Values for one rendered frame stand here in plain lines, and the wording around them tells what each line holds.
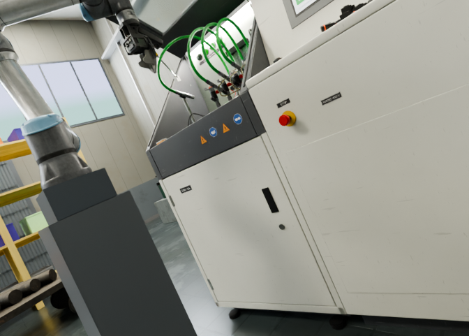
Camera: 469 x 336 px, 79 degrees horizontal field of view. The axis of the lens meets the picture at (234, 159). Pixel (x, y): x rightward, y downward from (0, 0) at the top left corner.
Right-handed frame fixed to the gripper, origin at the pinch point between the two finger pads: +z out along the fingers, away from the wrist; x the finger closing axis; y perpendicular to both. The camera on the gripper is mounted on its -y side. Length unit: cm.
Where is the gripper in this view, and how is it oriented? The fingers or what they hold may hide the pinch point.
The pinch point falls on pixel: (155, 70)
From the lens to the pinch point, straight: 127.6
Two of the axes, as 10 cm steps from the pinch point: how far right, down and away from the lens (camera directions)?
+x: 7.1, -2.9, -6.4
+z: 4.1, 9.1, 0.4
